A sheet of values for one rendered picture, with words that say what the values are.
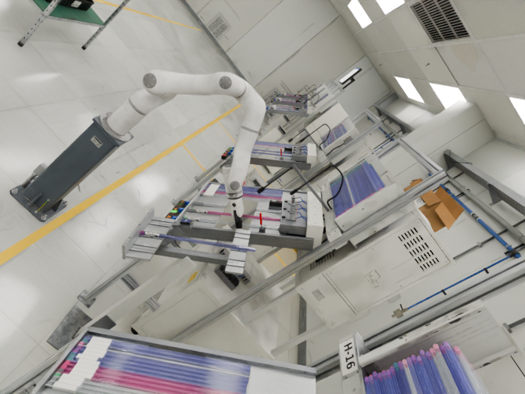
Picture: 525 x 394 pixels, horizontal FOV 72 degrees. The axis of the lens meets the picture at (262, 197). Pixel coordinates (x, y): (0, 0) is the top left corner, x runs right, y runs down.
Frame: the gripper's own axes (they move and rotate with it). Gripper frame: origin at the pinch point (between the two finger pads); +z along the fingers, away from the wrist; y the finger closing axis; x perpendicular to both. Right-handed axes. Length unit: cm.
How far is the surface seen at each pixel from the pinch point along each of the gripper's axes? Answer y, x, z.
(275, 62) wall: 871, 47, -84
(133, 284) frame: -14, 59, 26
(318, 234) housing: -7.9, -40.6, 4.8
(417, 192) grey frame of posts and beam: -13, -85, -16
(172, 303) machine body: -10, 42, 42
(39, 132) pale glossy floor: 59, 145, -51
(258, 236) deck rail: -10.0, -11.5, 3.0
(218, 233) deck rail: -10.0, 8.8, 0.2
